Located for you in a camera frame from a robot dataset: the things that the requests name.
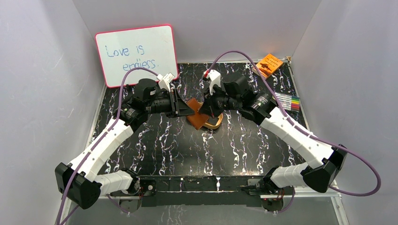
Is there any pink framed whiteboard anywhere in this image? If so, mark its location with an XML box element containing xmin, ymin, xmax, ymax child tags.
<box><xmin>95</xmin><ymin>24</ymin><xmax>179</xmax><ymax>88</ymax></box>

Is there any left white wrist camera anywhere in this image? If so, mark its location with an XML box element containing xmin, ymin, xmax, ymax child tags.
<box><xmin>156</xmin><ymin>73</ymin><xmax>175</xmax><ymax>92</ymax></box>

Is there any orange oval tray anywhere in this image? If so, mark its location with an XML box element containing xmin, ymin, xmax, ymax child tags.
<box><xmin>203</xmin><ymin>114</ymin><xmax>223</xmax><ymax>130</ymax></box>

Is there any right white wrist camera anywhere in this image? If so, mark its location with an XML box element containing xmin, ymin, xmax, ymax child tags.
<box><xmin>203</xmin><ymin>69</ymin><xmax>221</xmax><ymax>95</ymax></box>

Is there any orange book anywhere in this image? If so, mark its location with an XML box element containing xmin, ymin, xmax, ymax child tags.
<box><xmin>252</xmin><ymin>54</ymin><xmax>283</xmax><ymax>79</ymax></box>

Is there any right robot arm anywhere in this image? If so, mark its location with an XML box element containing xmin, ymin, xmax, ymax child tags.
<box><xmin>199</xmin><ymin>70</ymin><xmax>346</xmax><ymax>194</ymax></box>

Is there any coloured marker pen set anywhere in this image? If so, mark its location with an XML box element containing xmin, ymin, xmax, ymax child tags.
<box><xmin>275</xmin><ymin>92</ymin><xmax>300</xmax><ymax>113</ymax></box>

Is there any brown leather card holder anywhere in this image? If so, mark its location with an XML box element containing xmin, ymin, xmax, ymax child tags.
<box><xmin>186</xmin><ymin>98</ymin><xmax>209</xmax><ymax>130</ymax></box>

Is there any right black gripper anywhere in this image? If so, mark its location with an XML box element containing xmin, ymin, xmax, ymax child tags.
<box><xmin>198</xmin><ymin>85</ymin><xmax>240</xmax><ymax>120</ymax></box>

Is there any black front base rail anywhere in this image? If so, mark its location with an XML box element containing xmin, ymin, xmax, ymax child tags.
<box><xmin>139</xmin><ymin>175</ymin><xmax>269</xmax><ymax>207</ymax></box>

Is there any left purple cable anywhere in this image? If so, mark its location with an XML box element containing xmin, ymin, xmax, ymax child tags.
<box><xmin>54</xmin><ymin>67</ymin><xmax>161</xmax><ymax>225</ymax></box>

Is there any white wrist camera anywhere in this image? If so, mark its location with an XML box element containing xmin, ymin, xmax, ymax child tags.
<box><xmin>156</xmin><ymin>73</ymin><xmax>175</xmax><ymax>92</ymax></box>
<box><xmin>203</xmin><ymin>69</ymin><xmax>221</xmax><ymax>95</ymax></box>

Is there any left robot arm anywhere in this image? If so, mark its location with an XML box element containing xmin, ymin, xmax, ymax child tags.
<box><xmin>55</xmin><ymin>78</ymin><xmax>195</xmax><ymax>210</ymax></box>

